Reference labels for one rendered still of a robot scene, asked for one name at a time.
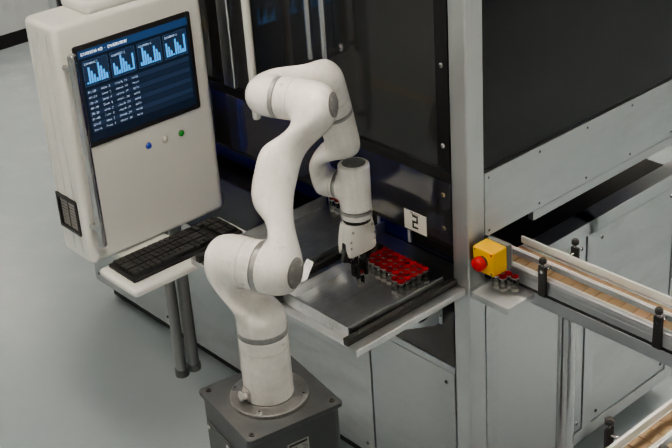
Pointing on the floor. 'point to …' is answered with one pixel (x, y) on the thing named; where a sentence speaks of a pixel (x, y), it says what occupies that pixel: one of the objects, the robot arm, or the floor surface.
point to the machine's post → (467, 183)
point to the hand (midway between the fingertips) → (359, 268)
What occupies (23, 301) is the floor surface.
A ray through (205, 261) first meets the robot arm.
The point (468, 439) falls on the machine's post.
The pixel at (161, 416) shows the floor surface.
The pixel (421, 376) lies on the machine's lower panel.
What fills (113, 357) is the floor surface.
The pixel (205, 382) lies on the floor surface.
